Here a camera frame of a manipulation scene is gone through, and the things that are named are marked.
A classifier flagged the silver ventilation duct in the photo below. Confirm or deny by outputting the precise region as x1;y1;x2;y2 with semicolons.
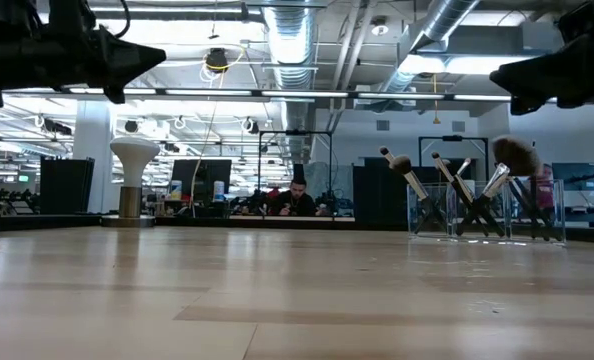
265;2;319;166
376;0;481;92

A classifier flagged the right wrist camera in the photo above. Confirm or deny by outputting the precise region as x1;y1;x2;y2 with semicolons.
558;1;594;45

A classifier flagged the rectangular ceiling lamp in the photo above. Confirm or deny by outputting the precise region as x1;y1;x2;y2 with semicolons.
399;51;533;77

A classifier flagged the hanging yellow cable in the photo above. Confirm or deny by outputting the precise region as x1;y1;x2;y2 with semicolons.
190;49;248;217

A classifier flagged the long light bar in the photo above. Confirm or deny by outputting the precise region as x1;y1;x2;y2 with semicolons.
1;85;558;104

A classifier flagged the black background monitor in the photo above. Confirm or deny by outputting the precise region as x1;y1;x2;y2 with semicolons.
170;158;233;217

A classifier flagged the black gantry frame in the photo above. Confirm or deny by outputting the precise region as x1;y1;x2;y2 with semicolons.
418;134;490;182
257;130;334;219

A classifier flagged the clear plastic bag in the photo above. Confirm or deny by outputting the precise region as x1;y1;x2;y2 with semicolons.
406;178;567;246

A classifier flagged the person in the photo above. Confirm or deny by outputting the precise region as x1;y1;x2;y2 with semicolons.
536;163;556;211
271;177;329;217

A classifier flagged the teal screen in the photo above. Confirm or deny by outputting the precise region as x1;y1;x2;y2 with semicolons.
551;162;594;192

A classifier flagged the dark partition panel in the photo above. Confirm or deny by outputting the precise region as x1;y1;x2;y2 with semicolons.
352;157;478;222

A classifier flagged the large fan makeup brush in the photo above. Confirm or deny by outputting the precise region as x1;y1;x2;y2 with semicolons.
455;135;543;238

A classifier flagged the foundation makeup brush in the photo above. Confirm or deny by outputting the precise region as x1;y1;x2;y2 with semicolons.
430;151;506;238

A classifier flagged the white lamp with metal stem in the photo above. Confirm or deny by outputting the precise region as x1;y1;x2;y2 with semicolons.
101;135;162;229

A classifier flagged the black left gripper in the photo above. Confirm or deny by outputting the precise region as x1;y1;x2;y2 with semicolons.
1;26;168;105

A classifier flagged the round powder makeup brush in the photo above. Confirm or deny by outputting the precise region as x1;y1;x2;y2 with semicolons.
389;153;449;235

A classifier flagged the white pillar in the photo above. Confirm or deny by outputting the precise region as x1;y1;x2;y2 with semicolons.
72;99;114;215

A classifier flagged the black cabinet panel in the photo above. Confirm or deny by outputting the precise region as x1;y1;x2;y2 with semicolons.
39;157;96;215

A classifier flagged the black ceiling camera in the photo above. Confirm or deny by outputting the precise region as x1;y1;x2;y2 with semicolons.
204;47;231;74

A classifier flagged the black aluminium table frame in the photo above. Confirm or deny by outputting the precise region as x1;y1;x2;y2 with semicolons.
0;212;594;241

